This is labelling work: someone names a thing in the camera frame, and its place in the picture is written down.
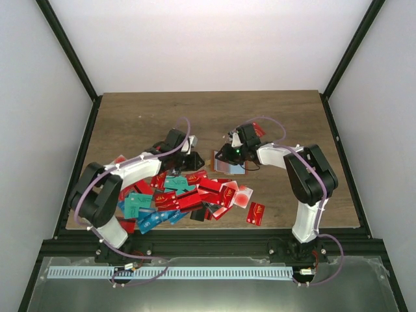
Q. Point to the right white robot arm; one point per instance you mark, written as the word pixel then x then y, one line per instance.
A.
pixel 312 179

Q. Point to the red gold VIP card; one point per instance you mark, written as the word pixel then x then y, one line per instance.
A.
pixel 166 201

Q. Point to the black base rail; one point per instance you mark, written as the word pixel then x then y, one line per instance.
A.
pixel 171 243

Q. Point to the light blue slotted strip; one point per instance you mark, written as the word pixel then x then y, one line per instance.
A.
pixel 173 273

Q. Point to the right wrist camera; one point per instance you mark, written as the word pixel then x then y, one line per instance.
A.
pixel 234 139

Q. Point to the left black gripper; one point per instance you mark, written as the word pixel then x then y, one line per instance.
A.
pixel 194 165

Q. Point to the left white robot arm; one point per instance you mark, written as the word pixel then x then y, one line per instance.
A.
pixel 95 196

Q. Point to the teal VIP card centre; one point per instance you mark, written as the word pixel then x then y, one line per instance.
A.
pixel 178 183

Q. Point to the teal card left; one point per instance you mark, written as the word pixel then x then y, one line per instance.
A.
pixel 136 204

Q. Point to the red VIP card right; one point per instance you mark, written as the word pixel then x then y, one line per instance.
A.
pixel 255 213

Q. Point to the white red circle card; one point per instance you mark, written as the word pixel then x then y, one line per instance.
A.
pixel 242 196

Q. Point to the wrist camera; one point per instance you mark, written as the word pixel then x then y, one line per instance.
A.
pixel 191 143
pixel 234 139

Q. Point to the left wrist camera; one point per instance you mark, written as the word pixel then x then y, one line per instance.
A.
pixel 191 143

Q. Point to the blue card front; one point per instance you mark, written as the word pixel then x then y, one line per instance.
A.
pixel 152 220

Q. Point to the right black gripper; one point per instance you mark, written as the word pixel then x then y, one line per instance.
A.
pixel 226 155

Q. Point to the red gold card upper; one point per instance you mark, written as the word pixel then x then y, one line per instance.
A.
pixel 195 177

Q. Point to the lone red card far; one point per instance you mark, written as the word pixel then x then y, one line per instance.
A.
pixel 258 129

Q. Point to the white red card left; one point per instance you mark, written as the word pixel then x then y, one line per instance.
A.
pixel 119 160

